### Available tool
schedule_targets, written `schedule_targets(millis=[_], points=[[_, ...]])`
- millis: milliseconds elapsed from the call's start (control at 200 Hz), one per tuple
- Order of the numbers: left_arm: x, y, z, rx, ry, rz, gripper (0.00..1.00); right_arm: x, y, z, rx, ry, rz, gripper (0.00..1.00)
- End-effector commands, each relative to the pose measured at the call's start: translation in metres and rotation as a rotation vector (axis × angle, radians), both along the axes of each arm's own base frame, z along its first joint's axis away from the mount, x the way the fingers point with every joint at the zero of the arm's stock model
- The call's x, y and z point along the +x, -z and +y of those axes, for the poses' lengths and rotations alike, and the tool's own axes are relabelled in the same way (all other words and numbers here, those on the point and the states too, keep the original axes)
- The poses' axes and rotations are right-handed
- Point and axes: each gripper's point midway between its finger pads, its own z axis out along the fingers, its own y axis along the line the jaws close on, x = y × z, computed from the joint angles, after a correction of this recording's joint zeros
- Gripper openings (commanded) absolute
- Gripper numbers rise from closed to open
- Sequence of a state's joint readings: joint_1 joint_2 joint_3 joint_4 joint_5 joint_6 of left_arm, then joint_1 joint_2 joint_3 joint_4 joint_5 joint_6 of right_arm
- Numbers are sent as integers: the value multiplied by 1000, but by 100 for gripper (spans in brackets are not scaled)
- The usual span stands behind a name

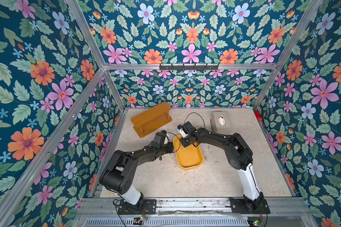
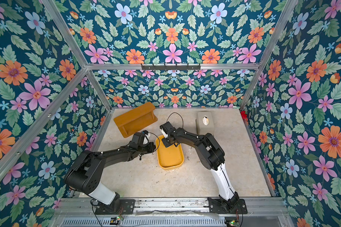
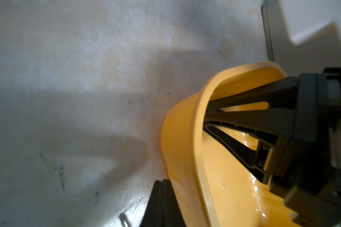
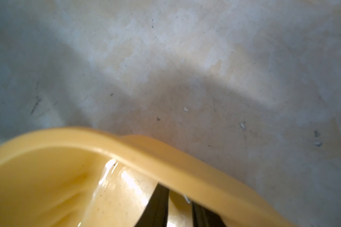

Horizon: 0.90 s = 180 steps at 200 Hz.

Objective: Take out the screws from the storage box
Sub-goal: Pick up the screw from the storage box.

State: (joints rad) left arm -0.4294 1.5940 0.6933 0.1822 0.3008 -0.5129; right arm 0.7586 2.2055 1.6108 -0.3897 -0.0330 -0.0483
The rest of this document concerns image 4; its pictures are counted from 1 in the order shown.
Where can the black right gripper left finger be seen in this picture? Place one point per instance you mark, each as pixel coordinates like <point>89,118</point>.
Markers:
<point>156,211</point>

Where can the yellow plastic storage box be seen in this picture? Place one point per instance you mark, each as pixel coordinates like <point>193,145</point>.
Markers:
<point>77,177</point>

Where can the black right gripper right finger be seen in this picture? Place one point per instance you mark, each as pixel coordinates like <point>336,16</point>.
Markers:
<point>203,217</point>

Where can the silver screw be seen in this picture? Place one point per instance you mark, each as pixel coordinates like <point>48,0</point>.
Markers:
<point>187,199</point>

